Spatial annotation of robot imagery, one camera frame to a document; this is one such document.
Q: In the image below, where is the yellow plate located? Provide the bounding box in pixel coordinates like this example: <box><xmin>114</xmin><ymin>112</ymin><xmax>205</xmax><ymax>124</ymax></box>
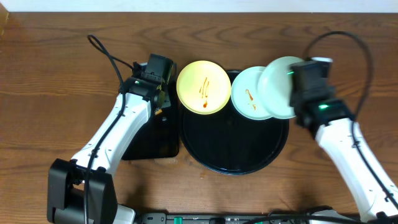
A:
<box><xmin>177</xmin><ymin>60</ymin><xmax>231</xmax><ymax>115</ymax></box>

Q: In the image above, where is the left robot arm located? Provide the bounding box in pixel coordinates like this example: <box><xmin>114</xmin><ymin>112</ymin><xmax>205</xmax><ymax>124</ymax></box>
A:
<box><xmin>47</xmin><ymin>59</ymin><xmax>175</xmax><ymax>223</ymax></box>

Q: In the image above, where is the black rectangular tray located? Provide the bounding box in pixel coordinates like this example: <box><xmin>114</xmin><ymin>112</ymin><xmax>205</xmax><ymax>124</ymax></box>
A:
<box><xmin>122</xmin><ymin>82</ymin><xmax>179</xmax><ymax>161</ymax></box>

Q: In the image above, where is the green and yellow sponge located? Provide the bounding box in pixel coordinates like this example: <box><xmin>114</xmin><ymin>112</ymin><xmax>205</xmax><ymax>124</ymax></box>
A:
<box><xmin>154</xmin><ymin>109</ymin><xmax>162</xmax><ymax>115</ymax></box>

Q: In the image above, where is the black round tray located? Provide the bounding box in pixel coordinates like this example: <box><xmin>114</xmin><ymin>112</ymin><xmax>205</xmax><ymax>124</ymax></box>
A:
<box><xmin>179</xmin><ymin>70</ymin><xmax>290</xmax><ymax>175</ymax></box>

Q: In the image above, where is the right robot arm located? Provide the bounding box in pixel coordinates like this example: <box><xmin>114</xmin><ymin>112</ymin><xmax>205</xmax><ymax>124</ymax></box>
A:
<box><xmin>289</xmin><ymin>87</ymin><xmax>397</xmax><ymax>223</ymax></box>

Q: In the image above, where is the light blue plate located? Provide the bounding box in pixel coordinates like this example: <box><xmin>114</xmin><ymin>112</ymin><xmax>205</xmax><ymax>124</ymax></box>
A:
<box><xmin>257</xmin><ymin>56</ymin><xmax>303</xmax><ymax>119</ymax></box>
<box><xmin>231</xmin><ymin>66</ymin><xmax>272</xmax><ymax>121</ymax></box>

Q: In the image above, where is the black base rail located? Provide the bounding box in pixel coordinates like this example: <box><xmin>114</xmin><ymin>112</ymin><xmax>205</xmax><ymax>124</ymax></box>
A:
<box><xmin>133</xmin><ymin>210</ymin><xmax>353</xmax><ymax>224</ymax></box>

